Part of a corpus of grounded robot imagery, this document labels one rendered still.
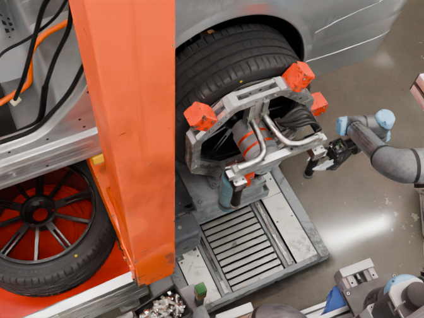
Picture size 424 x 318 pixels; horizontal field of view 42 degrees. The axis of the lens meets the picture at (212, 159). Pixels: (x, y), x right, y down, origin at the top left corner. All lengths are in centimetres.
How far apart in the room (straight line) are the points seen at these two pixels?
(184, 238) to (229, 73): 85
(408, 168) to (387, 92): 184
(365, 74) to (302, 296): 155
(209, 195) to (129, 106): 165
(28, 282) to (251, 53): 128
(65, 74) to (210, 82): 58
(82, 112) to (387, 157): 109
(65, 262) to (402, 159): 139
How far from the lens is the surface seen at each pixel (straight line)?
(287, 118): 211
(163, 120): 128
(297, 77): 208
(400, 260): 312
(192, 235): 251
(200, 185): 282
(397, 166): 187
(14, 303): 264
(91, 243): 241
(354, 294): 208
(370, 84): 367
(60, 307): 246
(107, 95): 113
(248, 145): 216
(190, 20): 189
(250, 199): 289
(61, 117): 208
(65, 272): 239
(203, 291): 216
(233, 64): 204
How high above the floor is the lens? 272
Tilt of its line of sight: 60 degrees down
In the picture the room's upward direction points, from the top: 7 degrees clockwise
